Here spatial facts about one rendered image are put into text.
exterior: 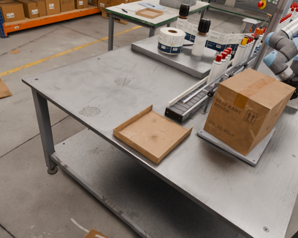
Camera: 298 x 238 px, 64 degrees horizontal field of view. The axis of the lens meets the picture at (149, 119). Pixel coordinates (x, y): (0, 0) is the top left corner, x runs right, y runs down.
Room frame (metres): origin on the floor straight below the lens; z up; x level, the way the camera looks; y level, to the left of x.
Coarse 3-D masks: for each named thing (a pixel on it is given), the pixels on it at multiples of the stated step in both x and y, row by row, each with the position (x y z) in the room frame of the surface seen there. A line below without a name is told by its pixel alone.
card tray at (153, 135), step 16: (144, 112) 1.03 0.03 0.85; (128, 128) 0.90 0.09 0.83; (144, 128) 0.92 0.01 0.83; (160, 128) 0.94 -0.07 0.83; (176, 128) 0.96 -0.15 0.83; (192, 128) 0.95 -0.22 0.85; (128, 144) 0.79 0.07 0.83; (144, 144) 0.80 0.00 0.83; (160, 144) 0.82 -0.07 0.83; (176, 144) 0.83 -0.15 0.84; (160, 160) 0.72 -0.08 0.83
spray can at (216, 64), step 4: (220, 56) 1.39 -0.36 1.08; (216, 60) 1.39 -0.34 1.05; (220, 60) 1.39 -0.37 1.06; (212, 64) 1.40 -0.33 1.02; (216, 64) 1.38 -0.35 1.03; (220, 64) 1.38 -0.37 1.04; (212, 68) 1.39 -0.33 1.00; (216, 68) 1.38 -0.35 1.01; (212, 72) 1.38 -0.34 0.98; (216, 72) 1.38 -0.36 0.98; (212, 76) 1.38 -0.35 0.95; (216, 76) 1.38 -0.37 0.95; (208, 80) 1.39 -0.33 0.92; (212, 84) 1.38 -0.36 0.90
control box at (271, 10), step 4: (264, 0) 1.81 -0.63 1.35; (292, 0) 1.73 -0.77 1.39; (264, 4) 1.79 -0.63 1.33; (268, 4) 1.77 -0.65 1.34; (272, 4) 1.73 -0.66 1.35; (288, 4) 1.72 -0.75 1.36; (260, 8) 1.82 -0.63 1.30; (264, 8) 1.78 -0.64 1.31; (268, 8) 1.75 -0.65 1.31; (272, 8) 1.72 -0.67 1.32; (276, 8) 1.69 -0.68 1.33; (288, 8) 1.72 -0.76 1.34; (268, 12) 1.74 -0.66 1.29; (272, 12) 1.71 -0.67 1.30; (284, 12) 1.72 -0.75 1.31; (284, 16) 1.72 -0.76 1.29
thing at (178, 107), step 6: (228, 66) 1.76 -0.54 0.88; (240, 66) 1.80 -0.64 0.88; (228, 72) 1.65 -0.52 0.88; (234, 72) 1.67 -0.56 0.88; (222, 78) 1.53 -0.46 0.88; (204, 84) 1.40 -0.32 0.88; (216, 84) 1.43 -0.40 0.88; (186, 96) 1.21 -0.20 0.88; (198, 96) 1.23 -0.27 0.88; (204, 96) 1.25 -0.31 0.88; (180, 102) 1.14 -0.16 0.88; (192, 102) 1.16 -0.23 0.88; (168, 108) 1.06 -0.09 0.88; (174, 108) 1.07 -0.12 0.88; (180, 108) 1.08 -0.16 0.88; (186, 108) 1.09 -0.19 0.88; (180, 114) 1.02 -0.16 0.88
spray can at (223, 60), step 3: (222, 54) 1.44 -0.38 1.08; (225, 54) 1.44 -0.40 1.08; (222, 57) 1.44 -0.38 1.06; (225, 57) 1.44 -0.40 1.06; (222, 60) 1.43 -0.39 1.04; (225, 60) 1.44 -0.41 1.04; (222, 63) 1.43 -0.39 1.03; (222, 66) 1.43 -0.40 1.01; (219, 69) 1.43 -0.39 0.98; (222, 69) 1.44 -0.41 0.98; (219, 72) 1.43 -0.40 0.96; (219, 78) 1.44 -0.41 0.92; (216, 81) 1.43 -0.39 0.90
